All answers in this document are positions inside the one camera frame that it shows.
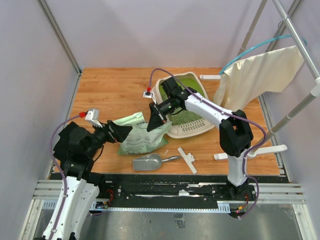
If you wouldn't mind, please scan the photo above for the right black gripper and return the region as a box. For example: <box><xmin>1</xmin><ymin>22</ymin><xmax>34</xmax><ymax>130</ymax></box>
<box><xmin>146</xmin><ymin>96</ymin><xmax>176</xmax><ymax>132</ymax></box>

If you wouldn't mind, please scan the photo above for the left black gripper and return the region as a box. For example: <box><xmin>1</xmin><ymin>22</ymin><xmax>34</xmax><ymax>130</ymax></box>
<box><xmin>86</xmin><ymin>119</ymin><xmax>133</xmax><ymax>156</ymax></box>

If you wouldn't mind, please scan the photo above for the green cat litter bag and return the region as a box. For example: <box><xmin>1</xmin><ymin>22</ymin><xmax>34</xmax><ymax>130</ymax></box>
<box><xmin>114</xmin><ymin>112</ymin><xmax>172</xmax><ymax>156</ymax></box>

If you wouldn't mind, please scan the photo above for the metal litter scoop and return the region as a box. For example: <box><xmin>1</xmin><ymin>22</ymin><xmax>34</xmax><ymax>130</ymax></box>
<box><xmin>132</xmin><ymin>153</ymin><xmax>181</xmax><ymax>171</ymax></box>

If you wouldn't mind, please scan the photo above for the white plastic bag clip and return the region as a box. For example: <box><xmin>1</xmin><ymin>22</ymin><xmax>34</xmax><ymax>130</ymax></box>
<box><xmin>177</xmin><ymin>147</ymin><xmax>197</xmax><ymax>174</ymax></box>

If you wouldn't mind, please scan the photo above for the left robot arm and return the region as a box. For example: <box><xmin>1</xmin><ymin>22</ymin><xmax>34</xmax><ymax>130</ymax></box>
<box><xmin>40</xmin><ymin>120</ymin><xmax>133</xmax><ymax>240</ymax></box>

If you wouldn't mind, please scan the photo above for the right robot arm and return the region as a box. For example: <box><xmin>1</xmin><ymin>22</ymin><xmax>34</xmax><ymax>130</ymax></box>
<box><xmin>147</xmin><ymin>77</ymin><xmax>253</xmax><ymax>200</ymax></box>

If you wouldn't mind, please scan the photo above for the beige green litter box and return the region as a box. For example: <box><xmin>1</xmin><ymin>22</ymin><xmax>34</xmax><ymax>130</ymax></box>
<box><xmin>166</xmin><ymin>71</ymin><xmax>215</xmax><ymax>139</ymax></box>

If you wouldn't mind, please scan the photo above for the cream fabric bag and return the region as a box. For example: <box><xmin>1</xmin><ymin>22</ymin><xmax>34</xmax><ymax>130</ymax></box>
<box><xmin>213</xmin><ymin>45</ymin><xmax>304</xmax><ymax>111</ymax></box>

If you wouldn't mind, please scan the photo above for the white metal drying rack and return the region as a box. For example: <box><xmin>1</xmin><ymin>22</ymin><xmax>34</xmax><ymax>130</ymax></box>
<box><xmin>213</xmin><ymin>0</ymin><xmax>320</xmax><ymax>158</ymax></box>

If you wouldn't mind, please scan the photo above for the teal clothes hanger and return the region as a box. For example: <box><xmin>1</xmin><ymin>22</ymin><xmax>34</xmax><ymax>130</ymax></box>
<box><xmin>218</xmin><ymin>21</ymin><xmax>308</xmax><ymax>76</ymax></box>

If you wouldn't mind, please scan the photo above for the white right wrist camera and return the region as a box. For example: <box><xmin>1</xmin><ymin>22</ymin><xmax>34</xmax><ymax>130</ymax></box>
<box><xmin>142</xmin><ymin>91</ymin><xmax>157</xmax><ymax>104</ymax></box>

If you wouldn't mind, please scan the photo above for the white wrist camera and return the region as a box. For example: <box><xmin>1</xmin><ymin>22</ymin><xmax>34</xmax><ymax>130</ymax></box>
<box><xmin>142</xmin><ymin>91</ymin><xmax>157</xmax><ymax>104</ymax></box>
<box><xmin>84</xmin><ymin>108</ymin><xmax>103</xmax><ymax>128</ymax></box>

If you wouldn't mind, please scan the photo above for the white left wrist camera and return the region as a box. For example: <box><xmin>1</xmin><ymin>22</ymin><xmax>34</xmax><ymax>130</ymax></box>
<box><xmin>84</xmin><ymin>108</ymin><xmax>103</xmax><ymax>128</ymax></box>

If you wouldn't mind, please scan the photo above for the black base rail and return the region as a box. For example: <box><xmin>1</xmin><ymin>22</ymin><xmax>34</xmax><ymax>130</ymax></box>
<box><xmin>88</xmin><ymin>173</ymin><xmax>289</xmax><ymax>210</ymax></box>

